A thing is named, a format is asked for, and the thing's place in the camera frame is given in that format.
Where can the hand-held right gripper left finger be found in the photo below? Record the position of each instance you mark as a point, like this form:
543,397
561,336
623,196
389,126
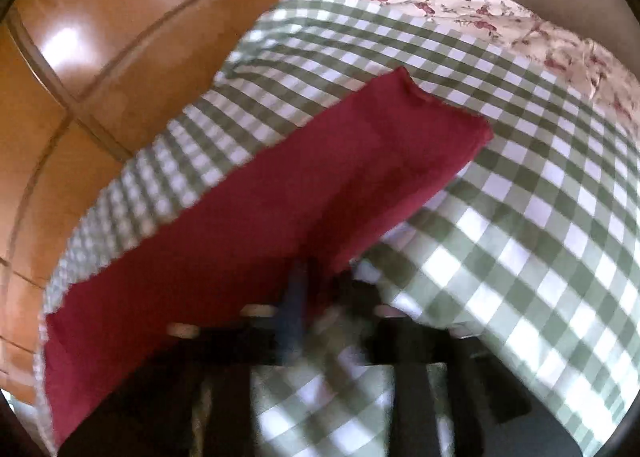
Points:
296,302

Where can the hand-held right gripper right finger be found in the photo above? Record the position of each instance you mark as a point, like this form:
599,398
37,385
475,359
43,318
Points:
400,342

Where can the dark red cloth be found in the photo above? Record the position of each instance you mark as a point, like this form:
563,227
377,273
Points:
240,237

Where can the green checked bed sheet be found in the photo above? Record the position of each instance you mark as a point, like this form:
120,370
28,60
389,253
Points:
525,237

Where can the wooden wardrobe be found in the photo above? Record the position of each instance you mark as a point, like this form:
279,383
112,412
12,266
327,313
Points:
125,37

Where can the floral quilt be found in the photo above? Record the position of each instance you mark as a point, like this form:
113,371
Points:
480,2

